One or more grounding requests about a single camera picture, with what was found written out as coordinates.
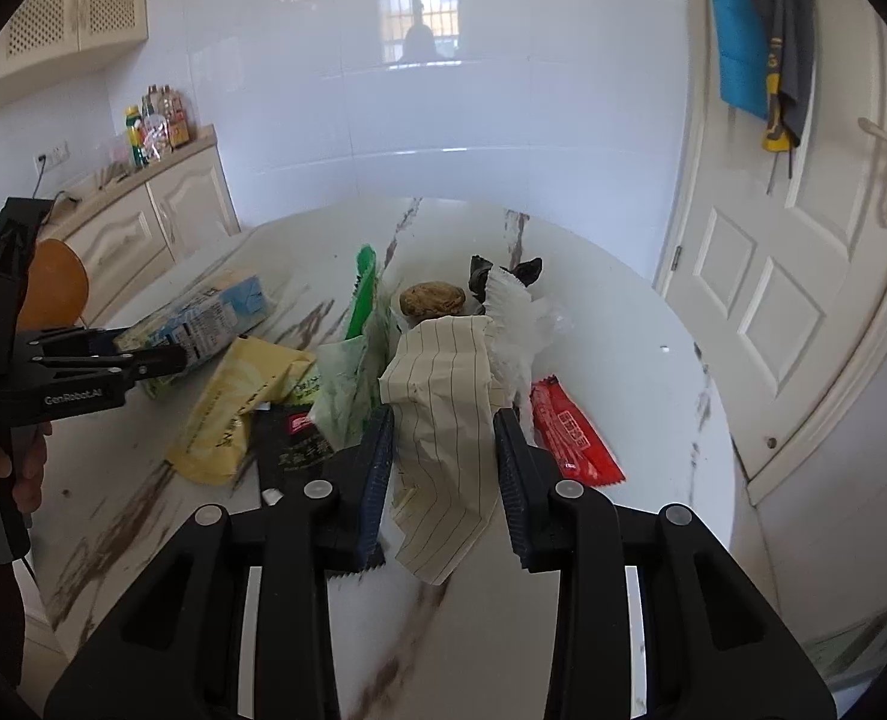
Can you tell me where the cream base cabinet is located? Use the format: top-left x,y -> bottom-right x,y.
0,124 -> 242,335

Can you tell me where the orange chair back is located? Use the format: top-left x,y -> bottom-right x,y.
17,238 -> 91,331

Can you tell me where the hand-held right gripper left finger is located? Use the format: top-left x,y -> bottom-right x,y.
44,409 -> 395,720

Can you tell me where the blue and white carton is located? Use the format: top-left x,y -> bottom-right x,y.
113,270 -> 275,398

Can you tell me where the red snack wrapper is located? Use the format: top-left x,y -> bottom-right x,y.
528,375 -> 626,487

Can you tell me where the lined paper sheet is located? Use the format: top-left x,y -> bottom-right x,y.
379,315 -> 508,586

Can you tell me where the pale green patterned mat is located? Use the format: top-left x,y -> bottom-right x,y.
802,600 -> 887,693

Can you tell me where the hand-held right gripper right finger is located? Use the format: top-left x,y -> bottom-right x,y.
492,409 -> 838,720

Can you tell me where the yellow snack packet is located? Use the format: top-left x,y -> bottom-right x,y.
167,336 -> 317,486

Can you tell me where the green and yellow bottle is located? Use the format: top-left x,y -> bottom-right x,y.
123,106 -> 149,167

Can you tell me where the green plastic wrapper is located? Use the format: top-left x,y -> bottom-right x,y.
343,244 -> 379,342

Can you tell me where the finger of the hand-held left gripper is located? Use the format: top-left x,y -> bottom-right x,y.
34,345 -> 190,392
23,326 -> 124,365

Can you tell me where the cream wall cabinet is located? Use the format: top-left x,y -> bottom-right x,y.
0,0 -> 149,125

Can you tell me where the white crinkled plastic wrapper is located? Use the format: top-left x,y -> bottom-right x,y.
481,270 -> 574,400

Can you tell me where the pale green snack packet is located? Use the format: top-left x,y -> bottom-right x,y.
293,330 -> 394,452

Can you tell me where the person's left hand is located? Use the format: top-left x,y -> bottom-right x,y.
0,421 -> 53,515

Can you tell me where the grey and yellow hanging cloth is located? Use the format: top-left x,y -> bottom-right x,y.
750,0 -> 847,155

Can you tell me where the clear plastic bag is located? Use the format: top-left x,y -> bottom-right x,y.
142,114 -> 172,164

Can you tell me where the white panel door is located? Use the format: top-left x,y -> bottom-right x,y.
654,0 -> 887,507

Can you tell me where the crumpled black wrapper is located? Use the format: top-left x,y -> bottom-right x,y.
468,255 -> 545,316

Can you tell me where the black snack packet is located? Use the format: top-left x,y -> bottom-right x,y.
252,403 -> 386,582

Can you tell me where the blue hanging cloth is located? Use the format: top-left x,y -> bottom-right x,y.
711,0 -> 772,121

